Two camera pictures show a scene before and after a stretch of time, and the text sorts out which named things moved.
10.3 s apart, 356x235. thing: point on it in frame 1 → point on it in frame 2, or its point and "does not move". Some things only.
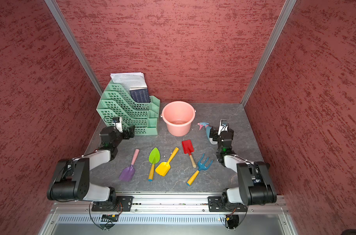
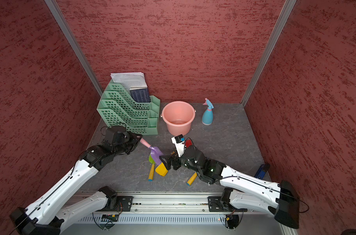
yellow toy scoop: [163, 168] does not move
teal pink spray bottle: [208, 130] → [207, 118]
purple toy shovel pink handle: [127, 173] → [155, 152]
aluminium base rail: [167, 206] does not move
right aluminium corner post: [285, 13] does not move
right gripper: [213, 133] → [175, 158]
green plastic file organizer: [116, 103] does not move
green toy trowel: [154, 157] does not move
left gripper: [127, 136] → [135, 139]
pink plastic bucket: [178, 116] does not move
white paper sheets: [131, 81] does not move
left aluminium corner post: [65, 33] does not move
